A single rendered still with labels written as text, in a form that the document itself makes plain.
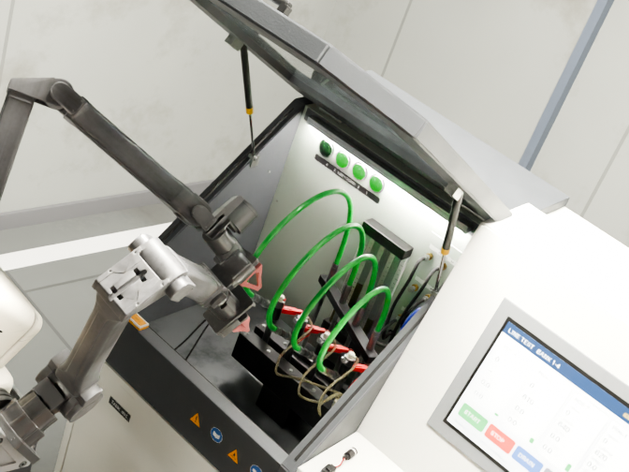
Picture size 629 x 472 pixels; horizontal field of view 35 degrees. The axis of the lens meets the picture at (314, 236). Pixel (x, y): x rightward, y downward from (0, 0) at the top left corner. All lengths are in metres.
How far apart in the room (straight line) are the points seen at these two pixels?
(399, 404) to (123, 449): 0.78
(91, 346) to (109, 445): 1.10
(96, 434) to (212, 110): 2.32
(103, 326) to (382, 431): 0.95
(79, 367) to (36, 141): 2.59
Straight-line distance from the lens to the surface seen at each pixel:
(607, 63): 4.11
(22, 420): 1.83
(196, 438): 2.47
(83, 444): 2.85
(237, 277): 2.02
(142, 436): 2.63
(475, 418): 2.26
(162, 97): 4.53
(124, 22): 4.21
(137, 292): 1.56
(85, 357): 1.72
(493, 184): 2.54
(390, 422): 2.36
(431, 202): 2.46
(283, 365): 2.50
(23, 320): 1.87
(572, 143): 4.20
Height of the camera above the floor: 2.50
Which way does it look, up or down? 30 degrees down
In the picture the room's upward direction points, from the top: 21 degrees clockwise
